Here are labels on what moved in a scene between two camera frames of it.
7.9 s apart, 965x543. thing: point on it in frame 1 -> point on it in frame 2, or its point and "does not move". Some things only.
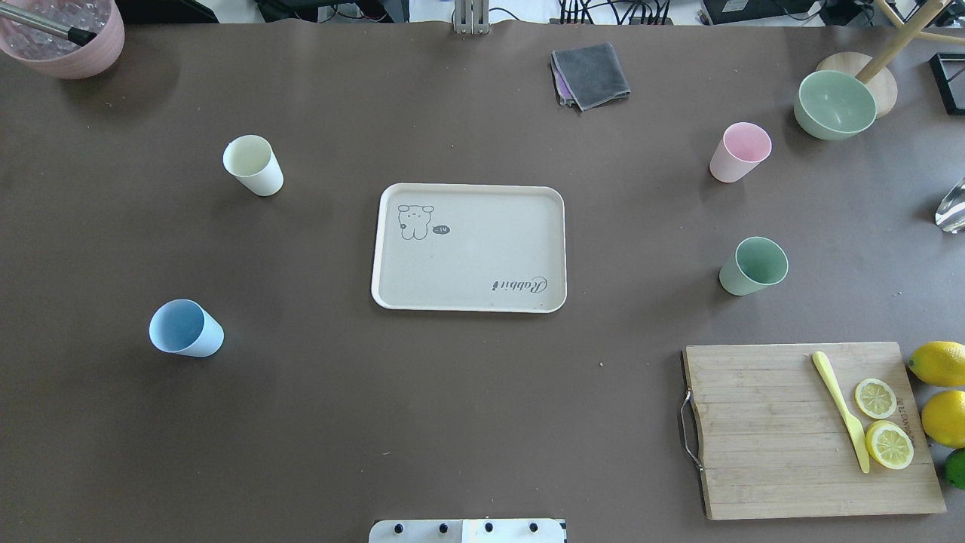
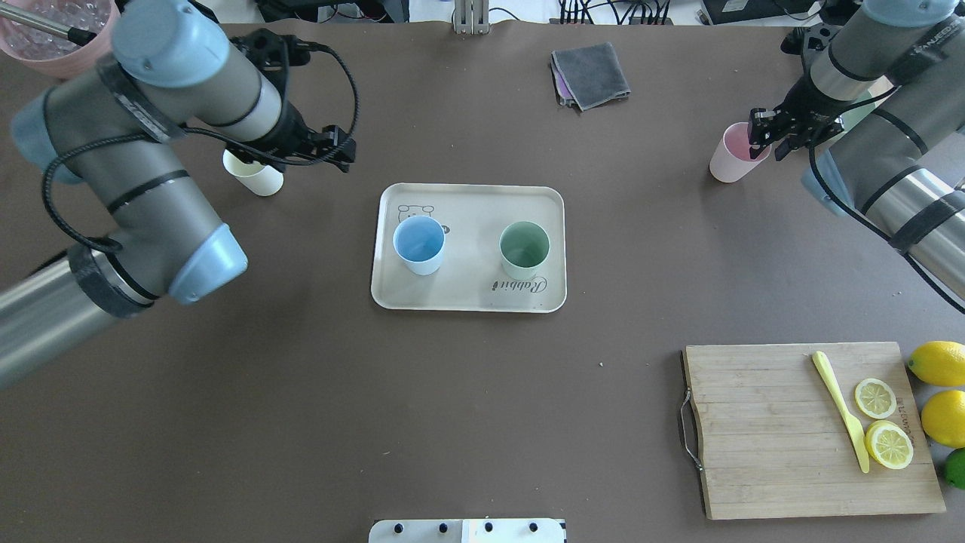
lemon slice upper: (875, 398) does not move
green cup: (758, 262) -> (524, 246)
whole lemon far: (941, 363) does not move
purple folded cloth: (565, 95) does not move
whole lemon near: (943, 418) does not move
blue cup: (183, 326) -> (419, 240)
